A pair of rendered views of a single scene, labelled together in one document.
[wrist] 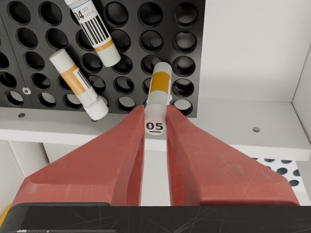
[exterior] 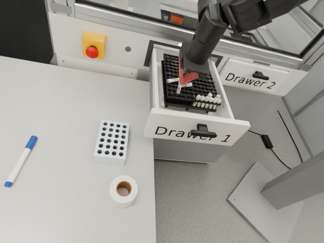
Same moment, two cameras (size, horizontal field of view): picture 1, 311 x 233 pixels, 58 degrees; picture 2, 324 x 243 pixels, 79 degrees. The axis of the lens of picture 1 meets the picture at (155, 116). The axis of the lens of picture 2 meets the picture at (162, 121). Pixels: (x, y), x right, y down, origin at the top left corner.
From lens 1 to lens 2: 55 cm
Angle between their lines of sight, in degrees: 58
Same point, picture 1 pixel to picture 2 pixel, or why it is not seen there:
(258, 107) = not seen: hidden behind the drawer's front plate
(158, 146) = (156, 89)
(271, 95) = not seen: hidden behind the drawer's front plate
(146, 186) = (85, 100)
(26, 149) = (113, 70)
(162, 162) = (101, 108)
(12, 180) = (110, 59)
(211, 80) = not seen: hidden behind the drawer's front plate
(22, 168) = (108, 64)
